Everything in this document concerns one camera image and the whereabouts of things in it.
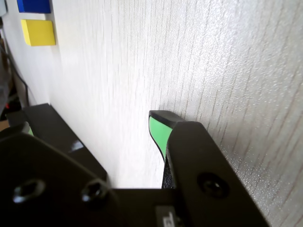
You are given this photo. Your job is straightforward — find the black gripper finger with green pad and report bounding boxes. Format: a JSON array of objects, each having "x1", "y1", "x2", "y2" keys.
[
  {"x1": 148, "y1": 109, "x2": 272, "y2": 227},
  {"x1": 0, "y1": 123, "x2": 126, "y2": 227}
]

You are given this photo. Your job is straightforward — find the yellow wooden cube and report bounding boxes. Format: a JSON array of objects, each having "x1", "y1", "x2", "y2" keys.
[{"x1": 20, "y1": 19, "x2": 56, "y2": 46}]

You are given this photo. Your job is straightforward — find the blue wooden cube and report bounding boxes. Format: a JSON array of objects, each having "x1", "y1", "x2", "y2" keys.
[{"x1": 16, "y1": 0, "x2": 52, "y2": 14}]

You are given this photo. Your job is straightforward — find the black cardboard box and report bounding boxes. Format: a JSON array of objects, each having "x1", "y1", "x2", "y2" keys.
[{"x1": 6, "y1": 103, "x2": 109, "y2": 185}]

